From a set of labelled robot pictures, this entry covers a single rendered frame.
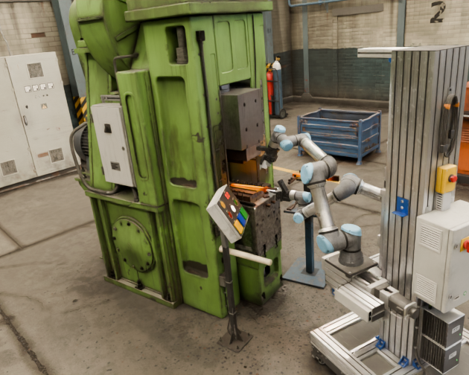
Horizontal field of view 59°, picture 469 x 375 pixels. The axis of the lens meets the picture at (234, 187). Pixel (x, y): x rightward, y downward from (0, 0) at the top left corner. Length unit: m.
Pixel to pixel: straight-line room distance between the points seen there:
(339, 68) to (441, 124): 9.66
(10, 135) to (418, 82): 6.62
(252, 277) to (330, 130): 4.02
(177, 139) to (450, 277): 1.98
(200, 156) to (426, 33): 8.32
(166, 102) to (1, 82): 4.85
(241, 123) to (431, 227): 1.46
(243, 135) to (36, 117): 5.31
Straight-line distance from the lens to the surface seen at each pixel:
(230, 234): 2.66
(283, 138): 2.79
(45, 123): 7.92
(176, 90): 3.05
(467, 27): 10.38
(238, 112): 2.98
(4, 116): 7.72
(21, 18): 8.51
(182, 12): 2.79
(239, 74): 3.22
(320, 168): 2.48
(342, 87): 11.82
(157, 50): 3.04
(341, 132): 6.98
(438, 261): 2.32
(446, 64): 2.22
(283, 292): 3.81
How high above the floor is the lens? 2.20
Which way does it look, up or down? 21 degrees down
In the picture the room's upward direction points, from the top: 5 degrees counter-clockwise
